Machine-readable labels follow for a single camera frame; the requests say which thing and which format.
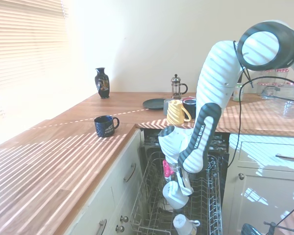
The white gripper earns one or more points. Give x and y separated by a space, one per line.
186 186

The large white mug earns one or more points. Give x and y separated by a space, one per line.
172 195

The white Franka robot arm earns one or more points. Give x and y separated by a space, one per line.
215 80

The pink item in rack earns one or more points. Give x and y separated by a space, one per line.
167 169

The small white mug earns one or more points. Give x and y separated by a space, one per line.
182 224

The yellow ribbed mug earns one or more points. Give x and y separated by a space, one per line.
175 113

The plain dark blue mug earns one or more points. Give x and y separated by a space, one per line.
189 109

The grey mug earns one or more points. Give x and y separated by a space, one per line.
166 106

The red mug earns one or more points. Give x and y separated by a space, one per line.
189 98

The dark blue mug white print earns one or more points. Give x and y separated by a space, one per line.
104 127

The black dishwasher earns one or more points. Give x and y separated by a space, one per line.
223 147

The round metal cabinet knob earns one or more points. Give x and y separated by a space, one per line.
124 218
241 175
119 228

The dark round plate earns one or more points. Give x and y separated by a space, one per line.
153 104

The glass French press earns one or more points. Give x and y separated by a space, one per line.
177 88

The white drink can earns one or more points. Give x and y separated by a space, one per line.
237 93

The dark blue painted vase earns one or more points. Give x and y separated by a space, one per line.
102 84

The wide window blind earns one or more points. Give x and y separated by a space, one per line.
27 44

